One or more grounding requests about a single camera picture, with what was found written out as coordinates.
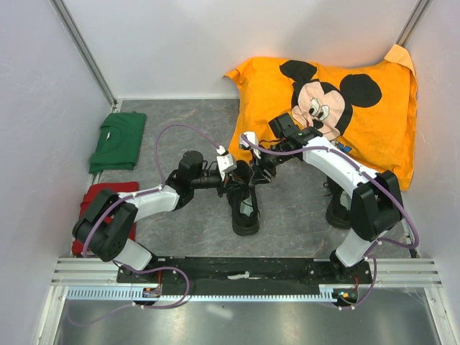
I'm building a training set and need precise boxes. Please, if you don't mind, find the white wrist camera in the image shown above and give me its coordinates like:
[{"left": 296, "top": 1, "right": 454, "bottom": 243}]
[
  {"left": 216, "top": 145, "right": 237, "bottom": 180},
  {"left": 239, "top": 132, "right": 261, "bottom": 159}
]

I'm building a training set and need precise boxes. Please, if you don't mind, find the left aluminium frame post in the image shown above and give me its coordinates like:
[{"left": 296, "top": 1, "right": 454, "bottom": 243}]
[{"left": 50, "top": 0, "right": 118, "bottom": 111}]

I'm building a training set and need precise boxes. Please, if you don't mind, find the aluminium frame post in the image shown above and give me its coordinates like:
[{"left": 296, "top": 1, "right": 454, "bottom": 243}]
[
  {"left": 395, "top": 0, "right": 432, "bottom": 47},
  {"left": 50, "top": 0, "right": 118, "bottom": 111}
]

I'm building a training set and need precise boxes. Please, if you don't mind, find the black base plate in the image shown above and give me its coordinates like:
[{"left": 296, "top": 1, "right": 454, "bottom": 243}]
[{"left": 116, "top": 257, "right": 372, "bottom": 285}]

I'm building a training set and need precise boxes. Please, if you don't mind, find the black shoe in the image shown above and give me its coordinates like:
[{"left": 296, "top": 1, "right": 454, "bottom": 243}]
[
  {"left": 226, "top": 160, "right": 259, "bottom": 236},
  {"left": 323, "top": 176, "right": 351, "bottom": 230}
]

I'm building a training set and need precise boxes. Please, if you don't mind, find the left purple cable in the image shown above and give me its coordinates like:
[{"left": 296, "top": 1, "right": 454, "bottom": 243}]
[{"left": 64, "top": 124, "right": 227, "bottom": 327}]

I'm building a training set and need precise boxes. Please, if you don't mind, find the green folded shirt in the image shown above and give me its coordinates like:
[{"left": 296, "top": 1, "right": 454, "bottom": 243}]
[{"left": 89, "top": 112, "right": 147, "bottom": 174}]

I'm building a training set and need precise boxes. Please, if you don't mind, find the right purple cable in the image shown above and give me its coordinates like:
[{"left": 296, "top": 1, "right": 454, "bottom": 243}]
[{"left": 242, "top": 133, "right": 420, "bottom": 311}]

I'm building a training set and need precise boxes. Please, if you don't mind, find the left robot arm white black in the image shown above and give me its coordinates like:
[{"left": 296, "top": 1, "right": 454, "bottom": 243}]
[{"left": 72, "top": 151, "right": 247, "bottom": 282}]

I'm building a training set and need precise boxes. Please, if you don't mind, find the aluminium front rail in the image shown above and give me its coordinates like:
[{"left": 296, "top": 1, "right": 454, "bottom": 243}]
[{"left": 51, "top": 258, "right": 442, "bottom": 288}]

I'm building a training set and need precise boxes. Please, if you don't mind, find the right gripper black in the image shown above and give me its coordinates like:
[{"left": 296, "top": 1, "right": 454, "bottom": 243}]
[{"left": 249, "top": 141, "right": 293, "bottom": 188}]

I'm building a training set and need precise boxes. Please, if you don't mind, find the red folded shirt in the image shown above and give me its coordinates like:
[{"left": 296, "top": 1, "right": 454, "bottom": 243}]
[{"left": 71, "top": 181, "right": 139, "bottom": 262}]

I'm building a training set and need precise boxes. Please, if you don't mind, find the purple cable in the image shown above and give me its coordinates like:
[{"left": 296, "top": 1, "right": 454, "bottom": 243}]
[
  {"left": 242, "top": 133, "right": 420, "bottom": 311},
  {"left": 64, "top": 124, "right": 227, "bottom": 327}
]

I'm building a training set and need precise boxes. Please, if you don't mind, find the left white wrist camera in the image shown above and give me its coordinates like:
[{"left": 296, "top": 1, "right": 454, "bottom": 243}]
[{"left": 216, "top": 145, "right": 237, "bottom": 180}]

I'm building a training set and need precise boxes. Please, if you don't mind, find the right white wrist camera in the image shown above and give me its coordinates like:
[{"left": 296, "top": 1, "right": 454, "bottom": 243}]
[{"left": 239, "top": 132, "right": 261, "bottom": 159}]

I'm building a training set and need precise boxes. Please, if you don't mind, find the right aluminium frame post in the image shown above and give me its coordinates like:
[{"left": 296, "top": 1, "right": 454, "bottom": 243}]
[{"left": 395, "top": 0, "right": 432, "bottom": 47}]

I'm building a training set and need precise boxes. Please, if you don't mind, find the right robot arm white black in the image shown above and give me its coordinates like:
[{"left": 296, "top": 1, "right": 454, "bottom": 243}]
[{"left": 239, "top": 114, "right": 404, "bottom": 283}]

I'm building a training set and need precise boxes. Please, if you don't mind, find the orange Mickey Mouse pillow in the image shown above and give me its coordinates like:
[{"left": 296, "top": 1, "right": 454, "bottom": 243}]
[{"left": 226, "top": 45, "right": 418, "bottom": 190}]

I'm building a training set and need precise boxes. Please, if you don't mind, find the grey slotted cable duct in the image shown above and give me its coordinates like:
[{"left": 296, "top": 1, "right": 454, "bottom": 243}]
[{"left": 66, "top": 286, "right": 337, "bottom": 303}]

